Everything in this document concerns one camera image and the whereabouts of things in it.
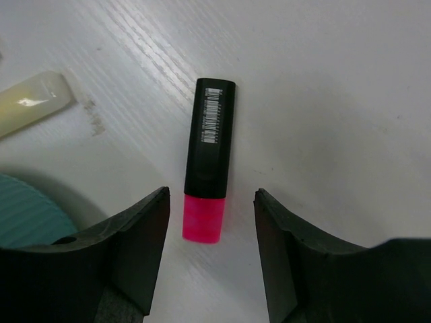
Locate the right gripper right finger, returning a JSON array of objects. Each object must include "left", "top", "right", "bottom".
[{"left": 254, "top": 189, "right": 430, "bottom": 322}]

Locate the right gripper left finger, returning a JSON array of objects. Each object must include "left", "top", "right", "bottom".
[{"left": 1, "top": 186, "right": 170, "bottom": 322}]

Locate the pink black highlighter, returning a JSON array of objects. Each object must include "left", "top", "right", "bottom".
[{"left": 182, "top": 78, "right": 236, "bottom": 244}]

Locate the yellow pastel highlighter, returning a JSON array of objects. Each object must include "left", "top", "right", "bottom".
[{"left": 1, "top": 71, "right": 75, "bottom": 137}]

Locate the teal round compartment organizer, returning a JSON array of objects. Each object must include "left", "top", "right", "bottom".
[{"left": 1, "top": 174, "right": 77, "bottom": 248}]

